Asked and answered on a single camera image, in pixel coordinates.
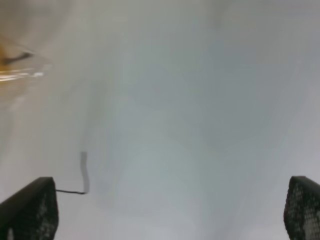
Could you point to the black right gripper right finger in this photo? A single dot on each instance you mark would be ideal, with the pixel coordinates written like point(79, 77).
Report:
point(301, 213)

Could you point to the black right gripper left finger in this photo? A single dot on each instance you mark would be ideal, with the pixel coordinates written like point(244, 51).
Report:
point(31, 213)

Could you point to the clear zip bag blue zipper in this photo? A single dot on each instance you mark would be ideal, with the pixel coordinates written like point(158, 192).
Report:
point(29, 69)

